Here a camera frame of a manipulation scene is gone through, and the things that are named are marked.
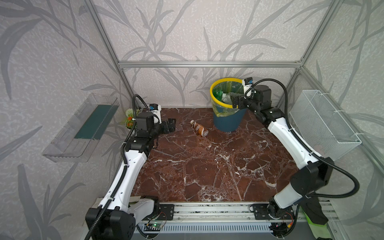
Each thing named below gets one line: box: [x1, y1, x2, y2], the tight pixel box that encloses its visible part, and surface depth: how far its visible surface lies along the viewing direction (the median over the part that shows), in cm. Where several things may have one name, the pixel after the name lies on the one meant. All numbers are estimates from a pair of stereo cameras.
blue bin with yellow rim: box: [210, 77, 247, 133], surface depth 96 cm
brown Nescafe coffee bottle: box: [190, 119, 209, 138], surface depth 104 cm
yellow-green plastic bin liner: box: [211, 81, 245, 117], surface depth 95 cm
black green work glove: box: [299, 197, 331, 240], surface depth 72 cm
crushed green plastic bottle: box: [213, 88, 224, 101], surface depth 93 cm
